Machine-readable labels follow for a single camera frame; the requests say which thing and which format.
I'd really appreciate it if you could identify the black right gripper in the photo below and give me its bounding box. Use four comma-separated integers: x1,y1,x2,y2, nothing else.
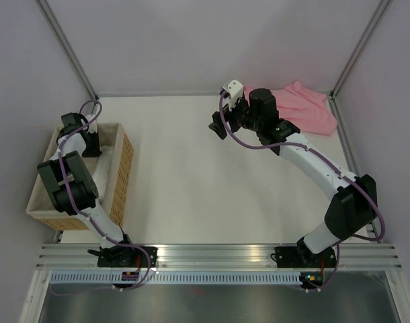
209,94,262,140

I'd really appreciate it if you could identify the white t shirt robot print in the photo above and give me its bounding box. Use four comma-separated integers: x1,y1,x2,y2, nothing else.
92,146,114,203

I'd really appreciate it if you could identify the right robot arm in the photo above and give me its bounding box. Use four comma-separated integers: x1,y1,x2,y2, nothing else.
208,82,382,266

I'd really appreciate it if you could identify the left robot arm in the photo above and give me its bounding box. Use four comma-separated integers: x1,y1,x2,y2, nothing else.
37,113,136,267

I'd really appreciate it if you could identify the pink t shirt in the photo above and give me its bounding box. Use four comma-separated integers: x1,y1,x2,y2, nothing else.
241,79,338,137

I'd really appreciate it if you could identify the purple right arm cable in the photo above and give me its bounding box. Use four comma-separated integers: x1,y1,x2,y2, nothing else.
218,92,386,297

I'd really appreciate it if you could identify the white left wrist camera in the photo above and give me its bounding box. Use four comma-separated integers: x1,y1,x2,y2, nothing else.
85,114,98,134

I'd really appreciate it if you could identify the right aluminium frame post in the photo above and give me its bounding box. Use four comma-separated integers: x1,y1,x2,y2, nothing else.
329,0,394,98

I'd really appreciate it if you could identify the aluminium frame post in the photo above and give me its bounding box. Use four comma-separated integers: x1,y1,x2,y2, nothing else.
329,0,394,98
36,0,99,100

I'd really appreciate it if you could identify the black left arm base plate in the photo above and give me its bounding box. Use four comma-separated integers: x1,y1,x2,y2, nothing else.
88,246,158,268

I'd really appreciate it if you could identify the aluminium mounting rail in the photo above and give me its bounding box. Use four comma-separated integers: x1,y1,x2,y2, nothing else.
35,243,402,272

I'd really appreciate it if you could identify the slotted grey cable duct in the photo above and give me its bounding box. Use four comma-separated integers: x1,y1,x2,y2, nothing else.
50,271,302,285

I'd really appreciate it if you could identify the left aluminium frame post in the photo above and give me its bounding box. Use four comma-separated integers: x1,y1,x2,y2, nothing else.
36,0,99,100

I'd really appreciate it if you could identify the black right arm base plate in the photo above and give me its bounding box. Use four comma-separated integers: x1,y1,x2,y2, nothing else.
270,246,336,269

